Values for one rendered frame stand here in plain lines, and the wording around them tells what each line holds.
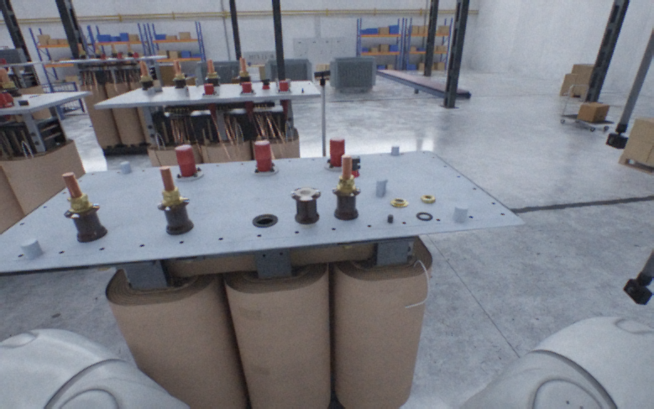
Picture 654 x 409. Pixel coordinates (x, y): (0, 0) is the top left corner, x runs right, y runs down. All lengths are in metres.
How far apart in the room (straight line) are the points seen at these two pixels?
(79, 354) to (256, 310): 0.83
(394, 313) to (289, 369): 0.51
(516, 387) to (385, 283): 0.90
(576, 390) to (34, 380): 0.59
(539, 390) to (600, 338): 0.15
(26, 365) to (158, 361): 1.02
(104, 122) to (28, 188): 3.96
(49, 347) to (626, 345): 0.73
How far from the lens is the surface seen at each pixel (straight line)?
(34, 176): 3.36
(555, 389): 0.43
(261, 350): 1.46
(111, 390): 0.44
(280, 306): 1.28
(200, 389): 1.67
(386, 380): 1.74
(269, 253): 1.17
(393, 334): 1.50
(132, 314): 1.39
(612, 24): 13.64
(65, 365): 0.53
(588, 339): 0.55
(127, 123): 7.03
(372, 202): 1.18
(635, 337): 0.59
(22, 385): 0.55
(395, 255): 1.26
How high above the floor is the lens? 1.89
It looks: 27 degrees down
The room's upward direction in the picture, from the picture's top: 1 degrees counter-clockwise
